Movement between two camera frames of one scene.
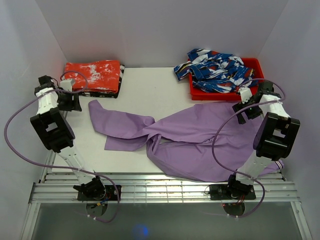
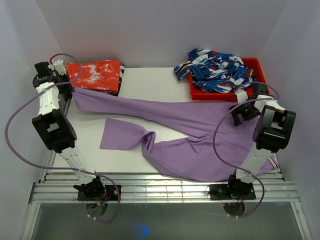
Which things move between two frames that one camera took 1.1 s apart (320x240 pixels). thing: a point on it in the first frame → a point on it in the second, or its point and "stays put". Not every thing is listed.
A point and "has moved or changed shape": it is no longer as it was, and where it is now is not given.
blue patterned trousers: [210, 71] stays put
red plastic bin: [256, 64] stays put
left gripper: [73, 105] → [68, 89]
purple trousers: [208, 144] has moved or changed shape
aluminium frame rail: [147, 188] stays put
